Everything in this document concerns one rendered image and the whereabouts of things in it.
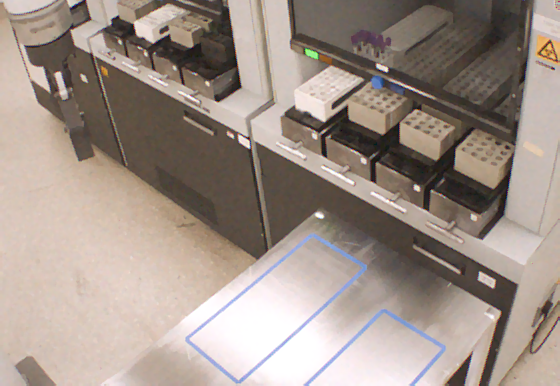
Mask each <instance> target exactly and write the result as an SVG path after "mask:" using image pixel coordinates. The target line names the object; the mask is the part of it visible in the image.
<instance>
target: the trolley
mask: <svg viewBox="0 0 560 386"><path fill-rule="evenodd" d="M500 314H501V311H499V310H498V309H495V308H493V306H491V305H489V304H487V303H485V302H484V301H481V300H480V299H478V298H477V297H475V296H473V295H471V294H470V293H468V292H467V291H464V290H462V289H461V288H459V287H458V286H455V285H453V284H452V283H451V282H449V281H447V280H445V279H443V278H441V277H440V276H439V275H437V274H435V273H433V272H431V271H430V270H428V269H426V268H425V267H424V266H420V265H418V264H417V263H416V262H414V261H413V260H411V259H409V258H407V257H405V256H403V255H402V254H400V253H398V252H396V251H395V250H394V249H392V248H390V247H389V246H387V245H386V246H385V245H384V244H382V243H381V242H379V241H378V240H376V239H374V238H372V237H371V236H369V235H367V234H366V233H365V232H363V231H361V230H358V229H356V228H355V227H353V226H351V225H349V224H348V223H346V222H344V221H343V220H342V219H340V218H338V217H337V216H335V215H333V214H331V213H330V212H328V211H326V210H324V209H323V208H319V209H318V210H317V211H315V212H314V213H313V214H312V215H311V216H309V217H308V218H307V219H306V220H305V221H304V222H303V223H302V224H301V225H299V226H298V227H297V228H296V229H295V230H293V231H292V232H291V233H290V234H289V235H287V236H286V237H285V238H284V239H283V240H281V241H280V242H279V243H277V244H275V245H274V246H273V247H272V248H271V249H269V250H268V251H267V252H266V253H265V254H263V255H262V256H261V257H260V258H259V259H258V260H257V261H256V262H255V263H253V264H252V265H251V266H249V267H247V268H246V269H245V270H244V271H243V272H241V273H240V274H239V275H238V276H237V277H235V278H234V279H233V281H232V282H229V283H228V284H227V285H225V286H224V287H223V288H222V289H221V290H219V291H218V292H217V293H216V294H214V295H213V296H212V297H211V298H210V299H208V300H207V301H206V302H205V303H202V304H201V306H200V307H199V308H197V309H196V310H195V311H194V312H191V313H190V314H189V316H187V317H186V318H185V319H183V320H181V321H180V322H179V324H178V325H176V326H174V327H173V328H172V329H170V331H169V332H167V333H165V334H164V335H163V337H162V338H159V339H158V340H157V341H156V342H155V343H153V344H152V345H150V346H149V348H147V349H145V350H144V351H143V352H142V353H140V354H139V355H138V356H137V357H135V358H134V359H133V360H132V361H130V362H129V363H128V364H127V365H125V366H124V367H123V368H121V369H120V370H119V371H118V372H116V373H115V374H114V375H112V376H111V377H110V378H109V379H108V380H106V381H105V382H104V383H103V384H101V385H100V386H443V385H444V384H445V383H446V382H447V381H448V380H449V379H450V378H451V376H452V375H453V374H454V373H455V372H456V371H457V369H458V368H459V366H460V365H461V364H463V362H464V361H465V360H466V359H467V357H468V356H469V355H470V354H471V352H472V351H473V350H474V351H473V355H472V360H471V364H470V366H469V369H468V373H467V377H466V382H465V386H479V381H480V378H481V374H482V371H483V369H484V366H485V363H486V358H487V355H488V351H489V347H490V343H491V339H492V336H493V333H494V331H495V327H496V323H497V321H498V319H499V317H500Z"/></svg>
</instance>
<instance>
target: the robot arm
mask: <svg viewBox="0 0 560 386"><path fill-rule="evenodd" d="M2 1H3V3H4V5H5V6H6V9H7V11H8V12H7V14H8V16H9V19H10V20H11V24H12V25H13V26H12V28H13V29H14V32H15V33H16V34H17V35H16V36H17V38H18V39H19V40H18V42H19V43H20V44H24V49H25V50H26V54H27V57H28V60H29V62H30V64H31V65H32V66H33V65H34V66H36V67H40V68H42V67H43V68H44V70H45V77H46V79H47V83H48V84H50V85H51V86H50V87H51V90H52V91H53V93H54V94H53V96H54V97H55V98H57V101H58V103H59V105H60V107H61V111H62V114H63V116H64V120H65V122H66V127H65V128H64V131H65V133H67V132H68V134H69V136H70V139H71V140H72V145H73V148H74V150H75V153H76V154H77V159H78V161H79V162H81V161H83V160H86V159H89V158H91V157H94V156H95V152H94V150H93V148H92V145H91V140H90V137H89V135H88V133H87V130H86V125H85V123H84V121H83V118H82V117H85V114H84V112H83V111H82V112H79V111H78V104H77V103H76V101H75V99H74V93H73V91H74V90H75V88H74V85H73V83H72V78H71V76H72V73H71V72H70V66H69V64H68V60H67V58H68V56H69V55H71V54H72V53H73V52H74V50H75V44H74V38H73V36H72V34H71V29H70V26H71V25H72V15H71V13H70V7H69V6H68V1H67V0H2ZM0 386H31V383H30V381H29V378H28V377H27V376H26V375H25V374H20V373H19V372H18V370H17V369H16V368H15V367H14V366H13V363H12V361H11V360H10V358H9V357H8V356H7V354H6V353H5V351H4V350H3V348H2V347H1V346H0Z"/></svg>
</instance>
